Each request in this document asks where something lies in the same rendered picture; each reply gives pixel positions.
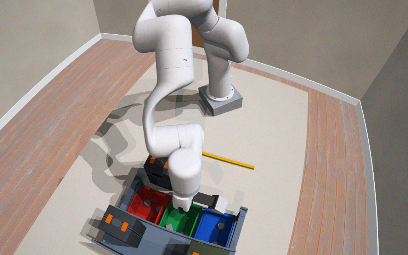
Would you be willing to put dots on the dark blue metal shelf rack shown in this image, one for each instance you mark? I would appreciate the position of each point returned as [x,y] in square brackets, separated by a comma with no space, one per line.
[158,240]

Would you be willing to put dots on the dark grey case with orange latches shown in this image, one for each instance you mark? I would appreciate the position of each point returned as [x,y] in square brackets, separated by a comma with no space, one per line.
[122,226]

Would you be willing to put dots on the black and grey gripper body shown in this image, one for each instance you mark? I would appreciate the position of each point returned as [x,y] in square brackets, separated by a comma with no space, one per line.
[183,202]

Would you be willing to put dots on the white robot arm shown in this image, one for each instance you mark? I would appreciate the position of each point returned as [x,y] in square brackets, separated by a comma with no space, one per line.
[164,28]

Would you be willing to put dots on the blue open bin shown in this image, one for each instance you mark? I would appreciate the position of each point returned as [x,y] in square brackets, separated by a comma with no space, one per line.
[208,231]

